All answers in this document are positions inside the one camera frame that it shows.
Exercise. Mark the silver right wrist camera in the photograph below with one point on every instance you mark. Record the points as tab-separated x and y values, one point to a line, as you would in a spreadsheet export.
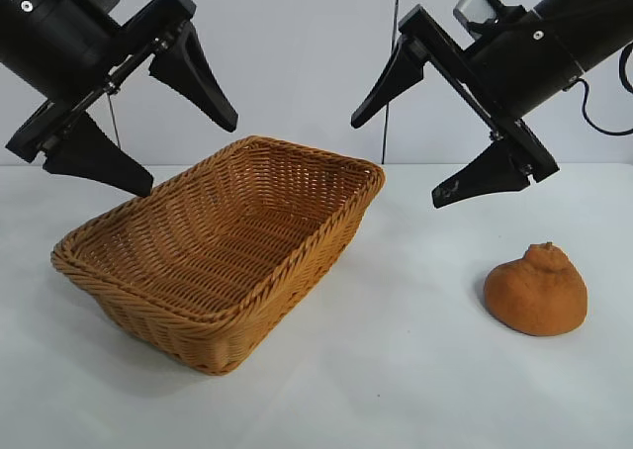
470	6

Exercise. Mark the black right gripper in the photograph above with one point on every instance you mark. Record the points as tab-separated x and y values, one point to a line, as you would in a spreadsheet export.
524	68

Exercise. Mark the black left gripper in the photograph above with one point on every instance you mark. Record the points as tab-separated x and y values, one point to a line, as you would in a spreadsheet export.
64	38

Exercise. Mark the woven wicker basket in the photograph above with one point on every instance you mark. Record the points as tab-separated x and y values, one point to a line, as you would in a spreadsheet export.
222	251

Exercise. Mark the wrinkled orange fruit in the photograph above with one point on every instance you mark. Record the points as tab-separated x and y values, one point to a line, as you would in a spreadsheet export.
534	296

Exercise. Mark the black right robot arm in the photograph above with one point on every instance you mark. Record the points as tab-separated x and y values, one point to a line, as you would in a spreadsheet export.
593	19

